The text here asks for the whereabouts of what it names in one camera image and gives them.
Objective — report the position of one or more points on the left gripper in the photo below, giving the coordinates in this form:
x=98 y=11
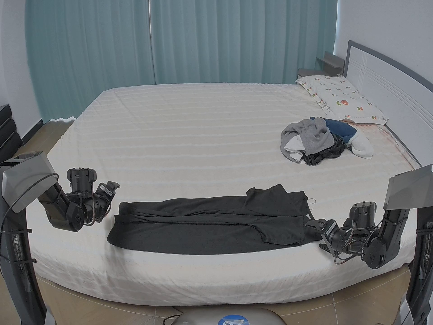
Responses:
x=101 y=201

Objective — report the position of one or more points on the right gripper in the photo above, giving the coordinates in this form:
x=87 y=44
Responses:
x=338 y=237

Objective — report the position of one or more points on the black T-shirt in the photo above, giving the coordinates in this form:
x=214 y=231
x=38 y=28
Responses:
x=209 y=222

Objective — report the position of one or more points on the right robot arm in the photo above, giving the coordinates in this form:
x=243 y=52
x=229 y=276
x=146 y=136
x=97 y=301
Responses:
x=385 y=239

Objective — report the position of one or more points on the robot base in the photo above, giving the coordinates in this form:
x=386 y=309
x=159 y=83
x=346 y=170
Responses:
x=230 y=318

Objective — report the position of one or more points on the bed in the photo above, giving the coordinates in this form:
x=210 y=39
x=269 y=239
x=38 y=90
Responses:
x=189 y=130

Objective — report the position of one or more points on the pile of clothes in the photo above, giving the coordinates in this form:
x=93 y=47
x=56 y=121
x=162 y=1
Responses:
x=311 y=137

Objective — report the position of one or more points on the black chest of drawers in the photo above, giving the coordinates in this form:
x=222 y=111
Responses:
x=10 y=127

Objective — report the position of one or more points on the blue-green curtain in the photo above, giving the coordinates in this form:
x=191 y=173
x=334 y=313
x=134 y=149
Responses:
x=91 y=46
x=247 y=29

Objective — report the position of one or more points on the white printed pillow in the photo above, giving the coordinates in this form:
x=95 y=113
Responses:
x=341 y=95

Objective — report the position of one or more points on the grey bedside table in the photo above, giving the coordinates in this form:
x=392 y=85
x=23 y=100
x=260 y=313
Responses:
x=331 y=59

